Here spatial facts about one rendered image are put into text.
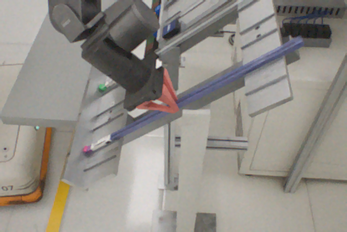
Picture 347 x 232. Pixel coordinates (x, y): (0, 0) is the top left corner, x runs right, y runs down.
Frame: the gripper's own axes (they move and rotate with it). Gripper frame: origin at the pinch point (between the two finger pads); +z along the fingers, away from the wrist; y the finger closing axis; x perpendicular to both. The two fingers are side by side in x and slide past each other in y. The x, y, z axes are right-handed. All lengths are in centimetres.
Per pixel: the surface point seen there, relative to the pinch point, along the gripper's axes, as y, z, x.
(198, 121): 4.8, 11.5, 3.1
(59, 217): 14, 37, 93
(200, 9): 42.0, 10.6, 1.7
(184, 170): 4.5, 25.3, 18.5
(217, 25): 35.8, 13.7, -1.5
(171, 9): 52, 11, 13
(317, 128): 31, 65, -4
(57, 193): 24, 35, 95
